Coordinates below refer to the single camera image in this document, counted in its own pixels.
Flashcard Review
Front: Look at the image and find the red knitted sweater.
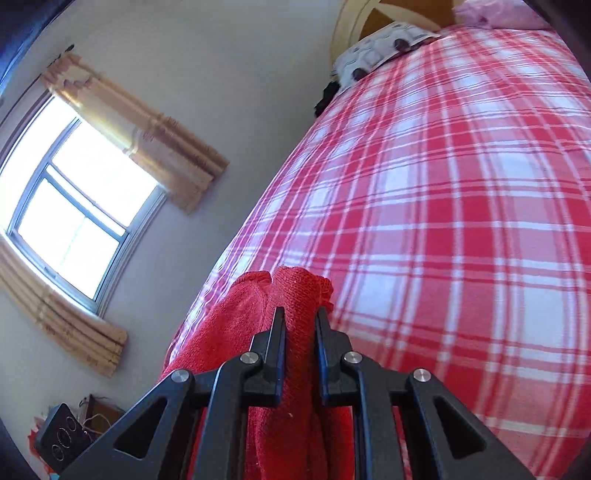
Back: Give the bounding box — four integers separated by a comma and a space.
161, 266, 355, 479

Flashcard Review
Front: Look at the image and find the black box with circles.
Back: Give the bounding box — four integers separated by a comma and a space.
34, 403, 96, 474

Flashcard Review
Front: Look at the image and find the red white plaid bed cover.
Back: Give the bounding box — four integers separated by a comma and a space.
165, 27, 590, 479

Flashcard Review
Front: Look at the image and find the beige side window curtain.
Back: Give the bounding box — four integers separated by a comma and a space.
1, 53, 228, 377

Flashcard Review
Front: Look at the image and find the black cloth beside pillow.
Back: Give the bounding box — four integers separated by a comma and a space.
314, 81, 341, 118

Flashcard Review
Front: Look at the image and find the grey patterned pillow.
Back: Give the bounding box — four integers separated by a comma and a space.
332, 22, 441, 91

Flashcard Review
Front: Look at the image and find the cream wooden headboard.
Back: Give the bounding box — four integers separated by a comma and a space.
329, 0, 463, 62

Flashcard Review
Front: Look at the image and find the pink pillow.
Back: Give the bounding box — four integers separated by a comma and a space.
453, 0, 551, 30

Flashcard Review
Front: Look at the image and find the side wall window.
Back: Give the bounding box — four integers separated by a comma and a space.
1, 85, 166, 316

